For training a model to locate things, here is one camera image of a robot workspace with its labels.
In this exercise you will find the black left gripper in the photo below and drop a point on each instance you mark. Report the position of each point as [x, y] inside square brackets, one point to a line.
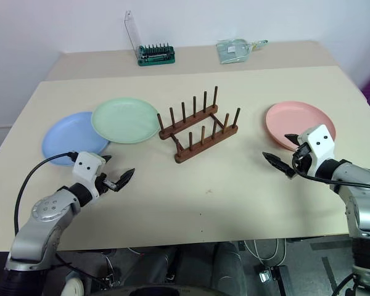
[104, 183]

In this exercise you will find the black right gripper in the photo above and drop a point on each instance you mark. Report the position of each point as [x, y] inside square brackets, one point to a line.
[303, 160]

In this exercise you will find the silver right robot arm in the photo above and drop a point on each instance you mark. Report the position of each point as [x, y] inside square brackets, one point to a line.
[364, 209]

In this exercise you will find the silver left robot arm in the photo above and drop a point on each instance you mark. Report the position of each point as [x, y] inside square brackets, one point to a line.
[43, 212]

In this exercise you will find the wooden dish rack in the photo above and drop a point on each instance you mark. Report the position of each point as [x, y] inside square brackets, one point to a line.
[209, 142]

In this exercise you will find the pink plate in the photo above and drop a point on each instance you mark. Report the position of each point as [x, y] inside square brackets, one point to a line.
[293, 120]

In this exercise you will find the green plate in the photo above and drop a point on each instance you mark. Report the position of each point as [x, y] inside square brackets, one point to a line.
[123, 120]

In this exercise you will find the blue plate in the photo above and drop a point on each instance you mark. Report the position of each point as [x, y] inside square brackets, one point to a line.
[68, 138]

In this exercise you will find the clear plastic bag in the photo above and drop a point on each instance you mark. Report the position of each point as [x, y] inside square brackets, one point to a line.
[232, 52]

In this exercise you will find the green screwdriver bit set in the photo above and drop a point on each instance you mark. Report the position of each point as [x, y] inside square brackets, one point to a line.
[157, 60]

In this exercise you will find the white wheel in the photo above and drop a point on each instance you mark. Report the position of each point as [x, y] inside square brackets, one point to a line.
[74, 286]

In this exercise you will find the small grey plug box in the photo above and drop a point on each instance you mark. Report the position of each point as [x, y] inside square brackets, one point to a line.
[264, 276]

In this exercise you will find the dark grey rounded shape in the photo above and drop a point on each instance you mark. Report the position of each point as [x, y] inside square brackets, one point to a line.
[229, 271]

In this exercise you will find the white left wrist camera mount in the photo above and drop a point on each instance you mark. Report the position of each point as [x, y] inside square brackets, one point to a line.
[86, 165]

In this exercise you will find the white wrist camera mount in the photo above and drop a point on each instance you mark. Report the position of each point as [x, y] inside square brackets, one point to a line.
[320, 142]
[86, 165]

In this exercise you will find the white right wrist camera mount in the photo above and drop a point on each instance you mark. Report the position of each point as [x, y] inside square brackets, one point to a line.
[320, 142]

